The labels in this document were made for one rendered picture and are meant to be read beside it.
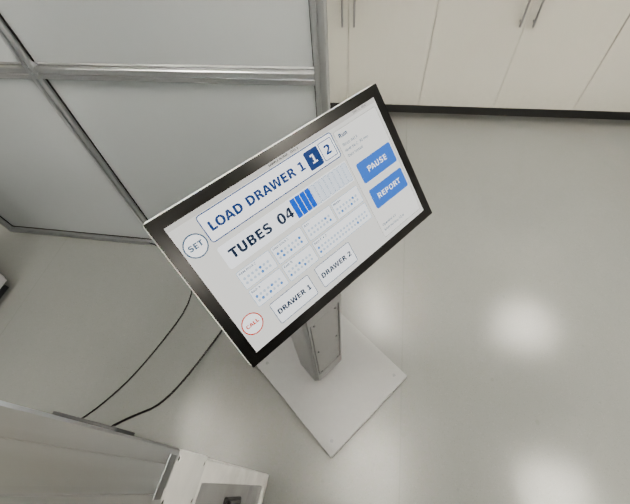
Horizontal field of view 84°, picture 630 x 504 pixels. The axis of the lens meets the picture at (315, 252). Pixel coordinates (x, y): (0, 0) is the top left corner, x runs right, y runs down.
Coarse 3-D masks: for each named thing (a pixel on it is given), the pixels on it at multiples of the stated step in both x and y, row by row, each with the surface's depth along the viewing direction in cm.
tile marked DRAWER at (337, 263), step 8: (344, 248) 70; (336, 256) 69; (344, 256) 70; (352, 256) 71; (320, 264) 68; (328, 264) 69; (336, 264) 69; (344, 264) 70; (352, 264) 71; (320, 272) 68; (328, 272) 69; (336, 272) 70; (320, 280) 68; (328, 280) 69
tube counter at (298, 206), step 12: (336, 168) 68; (348, 168) 69; (324, 180) 67; (336, 180) 68; (348, 180) 69; (300, 192) 64; (312, 192) 66; (324, 192) 67; (336, 192) 68; (288, 204) 63; (300, 204) 65; (312, 204) 66; (276, 216) 63; (288, 216) 64; (300, 216) 65
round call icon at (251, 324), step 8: (248, 312) 62; (256, 312) 62; (240, 320) 61; (248, 320) 62; (256, 320) 62; (264, 320) 63; (240, 328) 61; (248, 328) 62; (256, 328) 63; (248, 336) 62
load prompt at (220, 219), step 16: (320, 144) 66; (288, 160) 63; (304, 160) 64; (320, 160) 66; (272, 176) 62; (288, 176) 63; (304, 176) 64; (240, 192) 59; (256, 192) 60; (272, 192) 62; (208, 208) 57; (224, 208) 58; (240, 208) 59; (256, 208) 61; (208, 224) 57; (224, 224) 58; (240, 224) 60
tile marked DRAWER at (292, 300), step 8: (304, 280) 66; (296, 288) 66; (304, 288) 66; (312, 288) 67; (280, 296) 64; (288, 296) 65; (296, 296) 66; (304, 296) 67; (312, 296) 67; (272, 304) 64; (280, 304) 64; (288, 304) 65; (296, 304) 66; (304, 304) 67; (280, 312) 65; (288, 312) 65; (280, 320) 65
